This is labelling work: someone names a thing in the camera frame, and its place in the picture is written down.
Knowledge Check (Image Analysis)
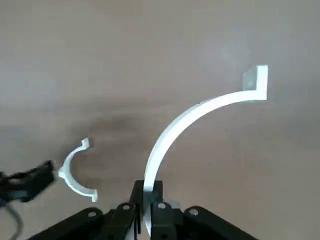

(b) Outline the small white PVC pipe clamp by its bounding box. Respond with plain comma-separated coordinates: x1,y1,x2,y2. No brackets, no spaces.
57,137,99,203

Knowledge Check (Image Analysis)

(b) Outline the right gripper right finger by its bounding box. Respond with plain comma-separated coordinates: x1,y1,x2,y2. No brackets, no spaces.
149,179,261,240

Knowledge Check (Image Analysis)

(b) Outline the large white PVC pipe clamp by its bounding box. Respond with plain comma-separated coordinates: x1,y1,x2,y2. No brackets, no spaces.
143,64,270,237

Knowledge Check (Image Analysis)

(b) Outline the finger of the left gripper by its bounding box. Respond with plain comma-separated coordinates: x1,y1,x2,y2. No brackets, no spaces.
0,170,55,204
0,160,55,181

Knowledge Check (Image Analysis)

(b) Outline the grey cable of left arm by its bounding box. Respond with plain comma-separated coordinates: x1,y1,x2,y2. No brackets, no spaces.
0,199,25,240

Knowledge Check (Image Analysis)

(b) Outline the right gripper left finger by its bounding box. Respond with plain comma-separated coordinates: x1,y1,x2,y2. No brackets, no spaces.
29,179,145,240

